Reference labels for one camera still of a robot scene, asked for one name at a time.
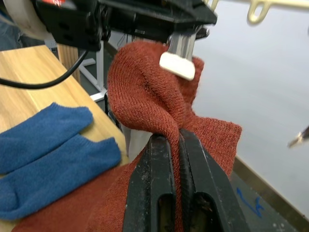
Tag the blue ankle sock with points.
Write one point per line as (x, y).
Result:
(43, 128)
(60, 174)

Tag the rust red sock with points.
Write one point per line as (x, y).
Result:
(144, 96)

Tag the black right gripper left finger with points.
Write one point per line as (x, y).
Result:
(149, 183)

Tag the metal clip with white pads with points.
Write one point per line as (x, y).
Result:
(177, 65)

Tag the cream clip hanger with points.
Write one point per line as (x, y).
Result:
(255, 22)

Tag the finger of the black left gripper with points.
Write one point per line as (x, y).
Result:
(183, 12)

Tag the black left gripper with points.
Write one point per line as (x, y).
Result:
(72, 24)

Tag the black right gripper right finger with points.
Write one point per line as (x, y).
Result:
(207, 188)

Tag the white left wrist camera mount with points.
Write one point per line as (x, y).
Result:
(26, 17)

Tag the slanted wooden frame post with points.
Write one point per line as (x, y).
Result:
(68, 60)

